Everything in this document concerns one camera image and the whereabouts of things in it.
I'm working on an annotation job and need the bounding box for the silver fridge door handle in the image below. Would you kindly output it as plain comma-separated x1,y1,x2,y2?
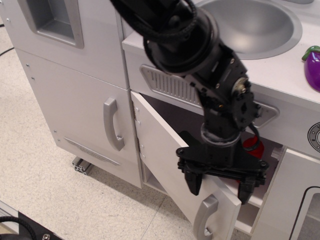
103,97,125,152

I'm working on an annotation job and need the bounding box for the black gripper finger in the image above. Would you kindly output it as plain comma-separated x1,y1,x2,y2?
184,171,203,196
237,178,256,205

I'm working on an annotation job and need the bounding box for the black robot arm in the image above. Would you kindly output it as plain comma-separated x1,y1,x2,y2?
112,0,269,204

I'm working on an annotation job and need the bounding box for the white toy fridge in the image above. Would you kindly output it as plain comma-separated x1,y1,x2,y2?
0,0,143,187

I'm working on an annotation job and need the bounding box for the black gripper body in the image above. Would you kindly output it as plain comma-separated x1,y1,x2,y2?
176,130,269,187

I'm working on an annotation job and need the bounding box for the white cabinet door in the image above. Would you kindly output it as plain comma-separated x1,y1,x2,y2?
131,91,241,240

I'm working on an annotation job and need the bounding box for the silver cabinet door handle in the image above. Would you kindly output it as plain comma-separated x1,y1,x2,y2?
193,194,219,240

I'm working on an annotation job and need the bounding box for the aluminium extrusion frame foot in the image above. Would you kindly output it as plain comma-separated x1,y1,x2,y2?
72,157,93,176

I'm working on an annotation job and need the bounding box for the white toy kitchen cabinet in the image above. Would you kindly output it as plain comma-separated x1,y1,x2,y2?
122,0,320,240

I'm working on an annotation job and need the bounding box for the white oven door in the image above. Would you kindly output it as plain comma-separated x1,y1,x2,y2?
251,148,320,240

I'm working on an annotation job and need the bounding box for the grey vent grille panel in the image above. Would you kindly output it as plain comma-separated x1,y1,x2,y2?
139,64,280,128

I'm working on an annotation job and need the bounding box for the purple toy eggplant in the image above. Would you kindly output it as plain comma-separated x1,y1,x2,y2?
301,45,320,92

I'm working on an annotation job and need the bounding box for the red ketchup bottle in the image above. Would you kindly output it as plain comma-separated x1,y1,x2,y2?
242,135,265,159

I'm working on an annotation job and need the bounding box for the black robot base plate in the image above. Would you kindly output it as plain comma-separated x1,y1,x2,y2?
0,211,63,240

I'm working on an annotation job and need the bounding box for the round oven dial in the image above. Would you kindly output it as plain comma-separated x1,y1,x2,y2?
307,122,320,152

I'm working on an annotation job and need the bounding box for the silver round sink basin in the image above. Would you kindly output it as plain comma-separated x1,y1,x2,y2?
197,0,303,60

